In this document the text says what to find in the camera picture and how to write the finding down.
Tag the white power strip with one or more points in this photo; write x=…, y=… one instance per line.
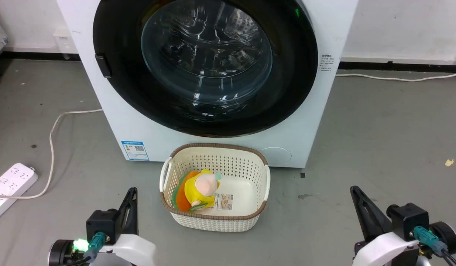
x=8, y=186

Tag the black round glass washer door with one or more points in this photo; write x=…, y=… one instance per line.
x=205, y=66

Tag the cream perforated laundry basket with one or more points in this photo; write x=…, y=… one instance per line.
x=216, y=223

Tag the round white filter cover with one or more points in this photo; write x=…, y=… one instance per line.
x=277, y=156

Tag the left arm black wrist joint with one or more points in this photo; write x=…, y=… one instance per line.
x=61, y=253

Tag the yellow plush doll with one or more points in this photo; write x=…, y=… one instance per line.
x=202, y=189

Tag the small yellowish paper scrap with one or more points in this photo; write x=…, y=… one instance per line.
x=449, y=162

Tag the right arm black wrist joint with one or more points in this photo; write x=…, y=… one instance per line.
x=447, y=236

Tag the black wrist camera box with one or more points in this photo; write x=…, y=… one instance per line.
x=102, y=223
x=407, y=220

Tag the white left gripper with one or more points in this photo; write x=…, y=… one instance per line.
x=133, y=249

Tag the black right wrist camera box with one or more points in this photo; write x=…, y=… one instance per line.
x=407, y=220

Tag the white front-load washing machine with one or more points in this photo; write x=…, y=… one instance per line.
x=309, y=122

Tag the white warning text sticker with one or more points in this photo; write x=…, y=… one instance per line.
x=326, y=63

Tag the white wall socket box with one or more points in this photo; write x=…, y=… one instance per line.
x=64, y=40

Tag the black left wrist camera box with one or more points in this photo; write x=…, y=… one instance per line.
x=102, y=223

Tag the white paper basket label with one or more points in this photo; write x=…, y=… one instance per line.
x=224, y=202

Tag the blue energy label sticker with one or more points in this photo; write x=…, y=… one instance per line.
x=135, y=150

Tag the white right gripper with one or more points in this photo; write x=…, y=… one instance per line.
x=386, y=249

